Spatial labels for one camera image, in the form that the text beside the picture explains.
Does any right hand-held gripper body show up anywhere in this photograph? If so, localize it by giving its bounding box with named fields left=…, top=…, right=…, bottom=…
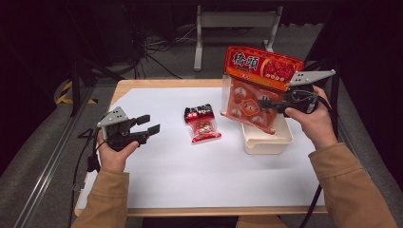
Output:
left=274, top=68, right=336, bottom=115

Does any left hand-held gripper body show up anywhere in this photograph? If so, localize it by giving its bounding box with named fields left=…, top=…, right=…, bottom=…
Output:
left=96, top=106, right=148, bottom=153

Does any orange red seasoning packet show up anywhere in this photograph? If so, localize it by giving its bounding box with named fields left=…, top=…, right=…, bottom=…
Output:
left=220, top=45, right=305, bottom=136

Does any cream plastic divided container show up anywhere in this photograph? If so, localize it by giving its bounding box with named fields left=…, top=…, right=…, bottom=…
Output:
left=241, top=113, right=295, bottom=156

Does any person's left hand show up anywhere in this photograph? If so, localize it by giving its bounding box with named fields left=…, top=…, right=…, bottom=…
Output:
left=96, top=130, right=140, bottom=174

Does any person's right hand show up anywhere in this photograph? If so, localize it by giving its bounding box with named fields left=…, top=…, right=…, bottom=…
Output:
left=284, top=85, right=338, bottom=151

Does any white table mat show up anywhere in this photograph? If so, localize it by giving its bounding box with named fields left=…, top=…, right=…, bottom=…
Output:
left=77, top=86, right=328, bottom=210

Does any wooden table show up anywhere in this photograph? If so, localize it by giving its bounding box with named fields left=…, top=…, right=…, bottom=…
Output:
left=73, top=78, right=329, bottom=219

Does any small black red snack packet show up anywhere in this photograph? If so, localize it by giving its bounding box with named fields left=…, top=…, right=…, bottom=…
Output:
left=183, top=103, right=222, bottom=143

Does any yellow black floor tape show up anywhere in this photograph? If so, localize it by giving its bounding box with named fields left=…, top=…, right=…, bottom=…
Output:
left=55, top=80, right=98, bottom=105

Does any person's dark lap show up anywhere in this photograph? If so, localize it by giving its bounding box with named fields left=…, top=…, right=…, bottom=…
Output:
left=140, top=216, right=240, bottom=228

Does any left hand-held gripper black cable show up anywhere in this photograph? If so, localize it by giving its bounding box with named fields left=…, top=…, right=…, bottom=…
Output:
left=86, top=128, right=106, bottom=174

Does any hand-held gripper black cable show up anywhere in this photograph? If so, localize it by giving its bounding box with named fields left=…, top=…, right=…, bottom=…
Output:
left=298, top=94, right=339, bottom=228
left=86, top=128, right=106, bottom=174

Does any bundle of black floor cables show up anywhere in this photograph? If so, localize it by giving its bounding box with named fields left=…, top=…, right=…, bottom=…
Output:
left=125, top=24, right=198, bottom=80

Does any white metal stand frame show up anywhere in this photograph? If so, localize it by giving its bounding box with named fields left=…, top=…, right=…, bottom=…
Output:
left=193, top=4, right=284, bottom=72

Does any right hand-held gripper black cable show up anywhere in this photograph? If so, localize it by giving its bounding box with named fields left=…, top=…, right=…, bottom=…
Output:
left=298, top=94, right=339, bottom=228

